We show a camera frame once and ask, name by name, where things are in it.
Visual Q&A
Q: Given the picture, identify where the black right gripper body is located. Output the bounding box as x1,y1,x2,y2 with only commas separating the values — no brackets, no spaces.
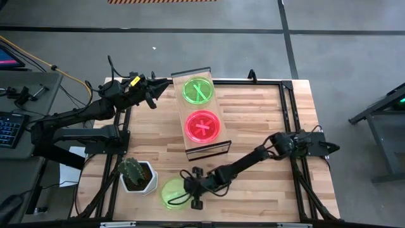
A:
184,175,211,200

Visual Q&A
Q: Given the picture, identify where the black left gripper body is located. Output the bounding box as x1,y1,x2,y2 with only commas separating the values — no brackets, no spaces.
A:
121,75,153,105

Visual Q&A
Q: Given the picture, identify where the white hexagonal plant pot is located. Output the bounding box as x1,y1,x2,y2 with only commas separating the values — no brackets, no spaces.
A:
119,160,159,196

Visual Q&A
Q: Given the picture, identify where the green cactus plant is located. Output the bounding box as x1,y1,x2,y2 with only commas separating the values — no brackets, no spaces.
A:
118,157,147,186

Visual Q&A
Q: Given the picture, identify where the gray desk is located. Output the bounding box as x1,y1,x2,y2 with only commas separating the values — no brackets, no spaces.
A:
0,71,64,222

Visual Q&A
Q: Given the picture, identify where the black and silver hand tool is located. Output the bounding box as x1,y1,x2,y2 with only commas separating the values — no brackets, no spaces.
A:
30,84,50,102

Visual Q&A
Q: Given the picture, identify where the black clamp tool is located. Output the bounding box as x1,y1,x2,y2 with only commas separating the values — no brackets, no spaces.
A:
4,85,32,107

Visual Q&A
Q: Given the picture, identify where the dark screen with pink stripe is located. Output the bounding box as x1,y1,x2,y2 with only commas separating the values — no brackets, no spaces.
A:
0,44,26,69

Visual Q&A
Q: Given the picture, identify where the black keyboard with blue backlight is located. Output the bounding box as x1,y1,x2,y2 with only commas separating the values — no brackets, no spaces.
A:
0,111,28,149

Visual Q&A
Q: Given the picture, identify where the black metal stand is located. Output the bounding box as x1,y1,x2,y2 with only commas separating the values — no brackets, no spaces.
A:
347,82,405,184

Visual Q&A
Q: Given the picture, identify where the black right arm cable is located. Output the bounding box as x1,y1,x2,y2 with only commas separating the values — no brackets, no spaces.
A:
166,169,234,205

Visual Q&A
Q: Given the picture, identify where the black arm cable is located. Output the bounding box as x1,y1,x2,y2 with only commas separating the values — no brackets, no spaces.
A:
84,55,140,105
166,169,234,205

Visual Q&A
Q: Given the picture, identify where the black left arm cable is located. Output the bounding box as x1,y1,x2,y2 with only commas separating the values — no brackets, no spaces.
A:
84,55,140,105

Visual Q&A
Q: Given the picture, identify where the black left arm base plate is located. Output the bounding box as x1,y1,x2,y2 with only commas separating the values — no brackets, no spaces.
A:
84,131,131,156

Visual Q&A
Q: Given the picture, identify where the yellow cable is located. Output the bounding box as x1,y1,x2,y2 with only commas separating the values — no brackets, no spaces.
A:
0,35,94,104

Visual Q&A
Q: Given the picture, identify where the black aluminium table frame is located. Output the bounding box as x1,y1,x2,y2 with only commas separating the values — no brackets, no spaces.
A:
68,77,339,222

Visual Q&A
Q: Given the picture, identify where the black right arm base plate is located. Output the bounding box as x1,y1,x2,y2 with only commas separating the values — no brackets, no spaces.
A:
297,131,341,158

